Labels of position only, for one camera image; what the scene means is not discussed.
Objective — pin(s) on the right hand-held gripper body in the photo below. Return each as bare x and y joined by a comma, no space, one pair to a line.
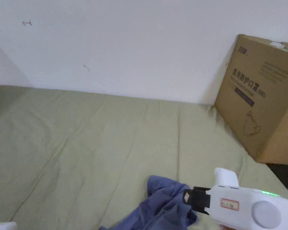
244,203

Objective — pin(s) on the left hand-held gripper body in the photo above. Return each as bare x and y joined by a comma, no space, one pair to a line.
2,226

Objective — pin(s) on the dark blue shirt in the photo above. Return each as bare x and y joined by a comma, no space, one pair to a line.
163,203

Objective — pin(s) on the person's right hand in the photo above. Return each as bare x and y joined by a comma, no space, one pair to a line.
222,227

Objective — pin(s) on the black flat object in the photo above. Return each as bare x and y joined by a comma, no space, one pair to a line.
284,176

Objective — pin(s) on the brown cardboard carton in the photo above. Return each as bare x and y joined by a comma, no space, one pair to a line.
259,100

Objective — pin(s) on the bed with pale green sheet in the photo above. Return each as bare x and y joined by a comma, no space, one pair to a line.
86,143

